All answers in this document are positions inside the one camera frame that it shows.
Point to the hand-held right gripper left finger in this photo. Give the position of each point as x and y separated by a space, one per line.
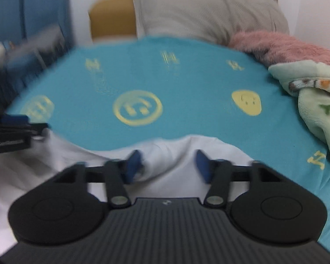
132 167

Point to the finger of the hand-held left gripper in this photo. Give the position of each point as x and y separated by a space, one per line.
15 119

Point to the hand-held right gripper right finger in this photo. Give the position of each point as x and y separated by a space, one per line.
203 167

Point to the white shirt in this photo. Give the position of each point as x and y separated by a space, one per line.
167 154

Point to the teal printed bed sheet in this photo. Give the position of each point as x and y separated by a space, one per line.
195 88

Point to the blue covered chair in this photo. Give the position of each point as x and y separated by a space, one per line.
45 5
8 5

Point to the green printed blanket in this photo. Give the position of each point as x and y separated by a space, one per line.
316 101

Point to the yellow headboard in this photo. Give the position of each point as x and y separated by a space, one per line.
112 16

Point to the pink fluffy blanket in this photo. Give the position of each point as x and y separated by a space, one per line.
280 48

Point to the grey pillow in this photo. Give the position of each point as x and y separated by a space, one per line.
198 11

